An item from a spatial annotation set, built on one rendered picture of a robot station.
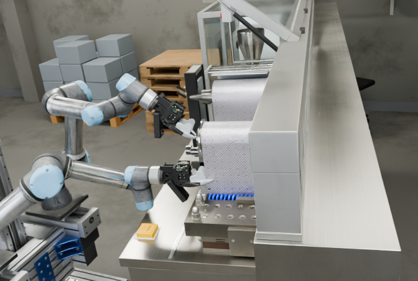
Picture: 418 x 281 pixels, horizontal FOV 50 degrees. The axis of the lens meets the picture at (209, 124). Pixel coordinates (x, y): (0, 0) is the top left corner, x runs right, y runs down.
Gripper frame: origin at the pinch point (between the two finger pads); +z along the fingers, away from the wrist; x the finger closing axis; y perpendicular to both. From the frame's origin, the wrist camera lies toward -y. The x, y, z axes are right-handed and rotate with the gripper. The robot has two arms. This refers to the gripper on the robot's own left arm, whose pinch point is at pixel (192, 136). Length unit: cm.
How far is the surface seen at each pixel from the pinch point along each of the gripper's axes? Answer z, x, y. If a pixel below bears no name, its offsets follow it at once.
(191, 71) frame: -16.1, 31.1, 9.7
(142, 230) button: 5.8, -16.4, -39.0
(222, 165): 15.7, -4.8, 0.0
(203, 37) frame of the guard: -25, 98, 5
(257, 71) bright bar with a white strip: 6.6, 25.4, 29.4
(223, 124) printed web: 6.7, 0.4, 12.2
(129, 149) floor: -35, 253, -195
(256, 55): 4, 70, 22
